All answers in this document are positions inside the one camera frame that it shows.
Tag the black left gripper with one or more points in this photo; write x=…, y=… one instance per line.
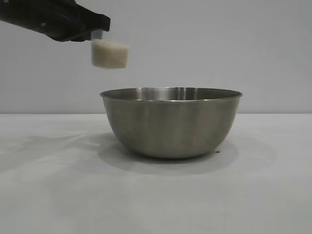
x=44, y=17

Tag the stainless steel mixing bowl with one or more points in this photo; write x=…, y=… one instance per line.
x=170, y=126

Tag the clear plastic measuring cup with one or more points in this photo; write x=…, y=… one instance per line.
x=96, y=35

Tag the white rice grains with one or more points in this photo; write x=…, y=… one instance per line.
x=109, y=56

